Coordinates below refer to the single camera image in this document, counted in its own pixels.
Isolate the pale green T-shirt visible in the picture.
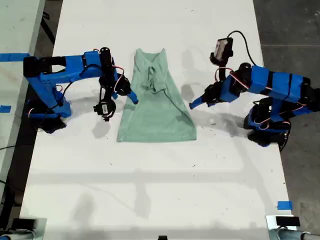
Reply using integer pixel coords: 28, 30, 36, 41
116, 48, 198, 143

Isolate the black stand leg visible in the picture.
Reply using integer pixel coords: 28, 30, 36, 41
39, 3, 56, 46

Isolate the long blue tape strip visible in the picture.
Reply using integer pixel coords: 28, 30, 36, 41
0, 52, 31, 63

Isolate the pale grey side table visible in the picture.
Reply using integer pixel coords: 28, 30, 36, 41
0, 0, 47, 198

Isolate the silver metal plate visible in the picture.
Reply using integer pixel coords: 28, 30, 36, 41
265, 214, 299, 240
18, 217, 48, 240

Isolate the small black box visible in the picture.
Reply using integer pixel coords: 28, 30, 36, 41
275, 216, 300, 226
11, 218, 36, 230

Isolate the grey metal tube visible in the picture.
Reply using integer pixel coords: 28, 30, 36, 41
269, 227, 320, 240
0, 230, 35, 240

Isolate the camera black stalk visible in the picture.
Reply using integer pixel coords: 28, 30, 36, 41
98, 83, 111, 102
215, 65, 226, 84

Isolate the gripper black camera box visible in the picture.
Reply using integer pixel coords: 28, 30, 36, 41
209, 37, 235, 67
93, 98, 117, 123

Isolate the camera black cable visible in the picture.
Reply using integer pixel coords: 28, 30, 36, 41
227, 30, 255, 66
58, 64, 103, 106

